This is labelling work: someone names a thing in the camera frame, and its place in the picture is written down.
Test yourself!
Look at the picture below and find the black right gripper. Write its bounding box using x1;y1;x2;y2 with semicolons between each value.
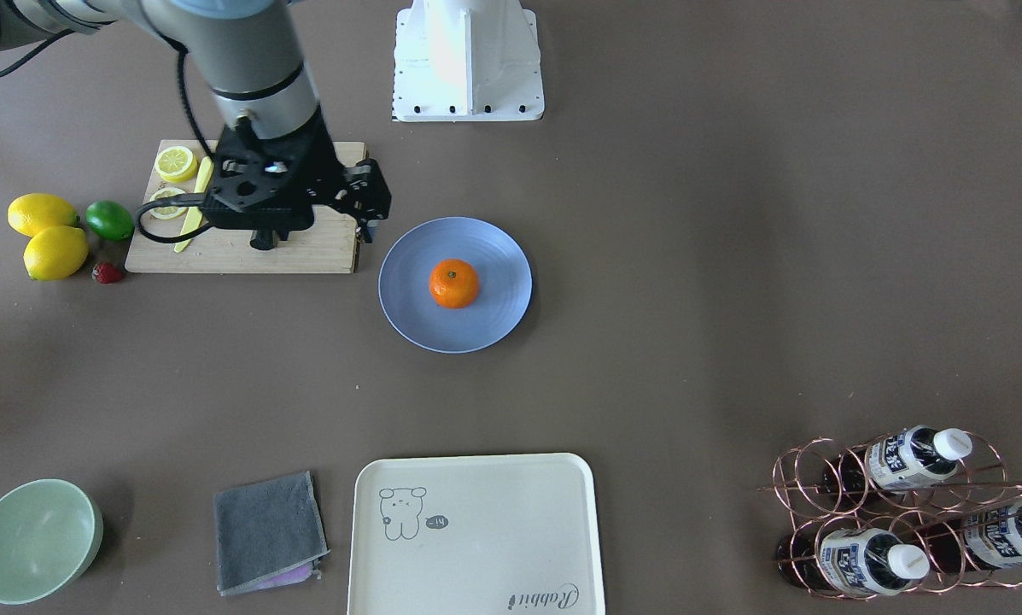
198;110;391;243

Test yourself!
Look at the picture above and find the orange mandarin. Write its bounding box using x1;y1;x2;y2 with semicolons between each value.
428;258;481;310

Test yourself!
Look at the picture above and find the blue plate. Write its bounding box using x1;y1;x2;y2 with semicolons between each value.
378;215;533;354

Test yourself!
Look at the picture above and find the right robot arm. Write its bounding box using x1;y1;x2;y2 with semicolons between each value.
0;1;391;250

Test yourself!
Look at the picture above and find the steel muddler with black tip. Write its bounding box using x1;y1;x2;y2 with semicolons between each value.
249;230;279;250

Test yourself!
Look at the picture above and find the yellow plastic knife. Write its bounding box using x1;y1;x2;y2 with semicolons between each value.
172;156;213;253

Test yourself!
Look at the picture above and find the wooden cutting board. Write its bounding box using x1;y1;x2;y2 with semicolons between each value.
125;141;369;275

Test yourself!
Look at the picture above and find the lemon slice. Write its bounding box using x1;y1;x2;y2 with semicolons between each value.
153;145;199;184
150;186;187;220

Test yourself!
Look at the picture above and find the green lime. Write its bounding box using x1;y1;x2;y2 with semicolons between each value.
85;200;135;242

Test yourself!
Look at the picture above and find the red strawberry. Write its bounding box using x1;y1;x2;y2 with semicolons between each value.
91;261;126;284

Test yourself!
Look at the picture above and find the yellow lemon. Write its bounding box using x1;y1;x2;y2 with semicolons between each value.
7;192;79;237
24;225;89;281

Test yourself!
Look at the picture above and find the grey folded cloth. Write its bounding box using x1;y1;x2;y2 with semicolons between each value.
213;470;330;598

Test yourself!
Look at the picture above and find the cream rabbit tray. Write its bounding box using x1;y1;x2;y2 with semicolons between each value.
347;453;607;614

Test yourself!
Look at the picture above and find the green bowl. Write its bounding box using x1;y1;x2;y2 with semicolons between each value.
0;478;104;605

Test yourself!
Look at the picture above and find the tea bottle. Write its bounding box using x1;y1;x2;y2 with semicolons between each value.
920;501;1022;573
774;528;931;600
823;425;972;501

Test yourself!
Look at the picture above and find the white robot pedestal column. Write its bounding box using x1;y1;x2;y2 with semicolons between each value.
391;1;546;122

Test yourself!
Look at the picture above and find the copper wire bottle rack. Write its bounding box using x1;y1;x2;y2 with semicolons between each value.
769;428;1022;596

